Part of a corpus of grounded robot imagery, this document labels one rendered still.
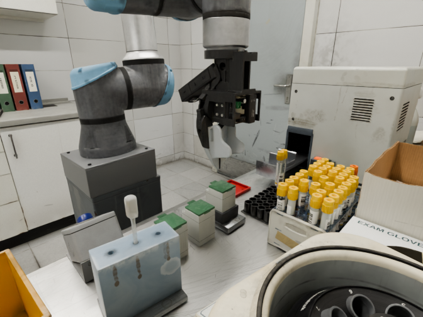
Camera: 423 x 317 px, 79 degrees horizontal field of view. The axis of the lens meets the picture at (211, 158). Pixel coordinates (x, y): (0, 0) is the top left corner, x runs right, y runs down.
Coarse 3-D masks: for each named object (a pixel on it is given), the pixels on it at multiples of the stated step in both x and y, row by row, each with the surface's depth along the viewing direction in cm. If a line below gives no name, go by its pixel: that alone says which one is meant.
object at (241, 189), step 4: (232, 180) 70; (236, 184) 69; (240, 184) 68; (244, 184) 67; (236, 188) 66; (240, 188) 66; (244, 188) 66; (248, 188) 65; (236, 192) 64; (240, 192) 63; (244, 192) 64; (236, 196) 62
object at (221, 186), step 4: (212, 184) 51; (216, 184) 51; (220, 184) 51; (224, 184) 51; (228, 184) 51; (232, 184) 51; (212, 188) 50; (216, 188) 49; (220, 188) 49; (224, 188) 49; (228, 188) 49; (232, 188) 50
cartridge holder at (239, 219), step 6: (216, 210) 50; (228, 210) 50; (234, 210) 51; (216, 216) 50; (222, 216) 49; (228, 216) 50; (234, 216) 52; (240, 216) 52; (216, 222) 50; (222, 222) 49; (228, 222) 50; (234, 222) 50; (240, 222) 51; (222, 228) 49; (228, 228) 48; (234, 228) 50
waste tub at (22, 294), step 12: (0, 252) 30; (0, 264) 30; (12, 264) 28; (0, 276) 30; (12, 276) 31; (24, 276) 26; (0, 288) 30; (12, 288) 31; (24, 288) 27; (0, 300) 30; (12, 300) 32; (24, 300) 30; (36, 300) 24; (0, 312) 31; (12, 312) 32; (24, 312) 33; (36, 312) 25; (48, 312) 22
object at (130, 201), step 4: (128, 196) 29; (132, 196) 29; (124, 200) 29; (128, 200) 29; (132, 200) 29; (136, 200) 29; (128, 204) 29; (132, 204) 29; (136, 204) 29; (128, 208) 29; (132, 208) 29; (136, 208) 29; (128, 212) 29; (132, 212) 29; (136, 212) 29; (128, 216) 29; (132, 216) 29; (136, 216) 30
